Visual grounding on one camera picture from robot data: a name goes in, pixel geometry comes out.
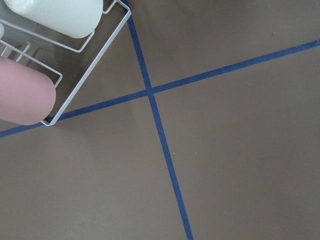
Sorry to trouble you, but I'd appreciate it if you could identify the white metal frame rack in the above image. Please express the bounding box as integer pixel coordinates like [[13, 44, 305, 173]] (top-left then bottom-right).
[[0, 0, 131, 126]]

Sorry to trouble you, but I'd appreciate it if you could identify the pink cup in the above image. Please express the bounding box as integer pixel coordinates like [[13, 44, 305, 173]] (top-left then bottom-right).
[[0, 57, 56, 126]]

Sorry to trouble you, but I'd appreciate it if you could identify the white cup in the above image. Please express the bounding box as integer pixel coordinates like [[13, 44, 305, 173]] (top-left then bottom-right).
[[5, 0, 104, 39]]

